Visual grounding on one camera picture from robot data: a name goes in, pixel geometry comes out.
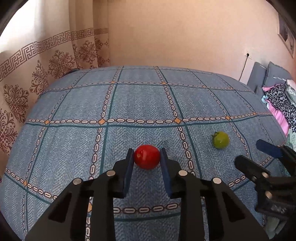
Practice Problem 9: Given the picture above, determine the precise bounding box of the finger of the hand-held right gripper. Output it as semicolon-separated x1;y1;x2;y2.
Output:
234;155;271;186
256;139;296;163

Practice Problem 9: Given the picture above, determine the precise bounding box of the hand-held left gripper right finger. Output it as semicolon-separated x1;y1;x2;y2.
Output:
160;148;269;241

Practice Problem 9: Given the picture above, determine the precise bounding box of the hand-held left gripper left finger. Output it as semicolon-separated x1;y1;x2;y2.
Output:
25;149;135;241

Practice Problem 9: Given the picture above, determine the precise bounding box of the red tomato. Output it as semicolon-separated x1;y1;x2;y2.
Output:
134;145;161;169

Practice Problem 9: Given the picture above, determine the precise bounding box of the teal knitted cloth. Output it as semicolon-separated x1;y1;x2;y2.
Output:
264;214;286;237

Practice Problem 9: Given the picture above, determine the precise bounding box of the pink cloth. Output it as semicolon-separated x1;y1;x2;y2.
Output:
261;79;296;138

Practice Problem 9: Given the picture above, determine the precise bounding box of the green tomato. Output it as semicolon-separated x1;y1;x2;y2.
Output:
211;131;230;149

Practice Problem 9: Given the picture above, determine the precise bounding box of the leopard print cloth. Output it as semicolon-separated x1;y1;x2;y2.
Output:
265;83;296;133

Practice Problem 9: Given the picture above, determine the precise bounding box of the blue checked bed blanket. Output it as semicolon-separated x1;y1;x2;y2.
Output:
0;65;289;241

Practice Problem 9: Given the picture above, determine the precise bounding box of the grey-blue cushion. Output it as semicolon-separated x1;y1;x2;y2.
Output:
264;61;293;88
247;61;267;93

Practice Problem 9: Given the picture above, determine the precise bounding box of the beige patterned curtain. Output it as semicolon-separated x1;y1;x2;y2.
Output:
0;0;110;156

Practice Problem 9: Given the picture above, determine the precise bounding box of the black power cable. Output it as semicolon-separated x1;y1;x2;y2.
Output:
238;55;248;81

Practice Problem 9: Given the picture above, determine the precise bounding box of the framed wall picture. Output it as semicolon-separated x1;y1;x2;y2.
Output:
277;11;295;58

